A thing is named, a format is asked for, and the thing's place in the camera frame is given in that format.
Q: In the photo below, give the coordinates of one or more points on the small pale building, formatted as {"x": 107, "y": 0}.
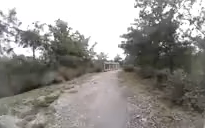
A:
{"x": 111, "y": 66}

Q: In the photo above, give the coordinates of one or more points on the grey dirt path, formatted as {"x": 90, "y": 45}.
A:
{"x": 96, "y": 103}

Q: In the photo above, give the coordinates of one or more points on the row of trees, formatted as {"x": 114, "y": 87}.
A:
{"x": 156, "y": 40}
{"x": 63, "y": 40}

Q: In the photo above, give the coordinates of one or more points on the dry grass verge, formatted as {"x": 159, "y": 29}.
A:
{"x": 150, "y": 108}
{"x": 26, "y": 100}

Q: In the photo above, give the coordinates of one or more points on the pale rock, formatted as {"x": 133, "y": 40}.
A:
{"x": 45, "y": 99}

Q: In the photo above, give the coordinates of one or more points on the green hedge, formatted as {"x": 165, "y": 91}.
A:
{"x": 16, "y": 76}

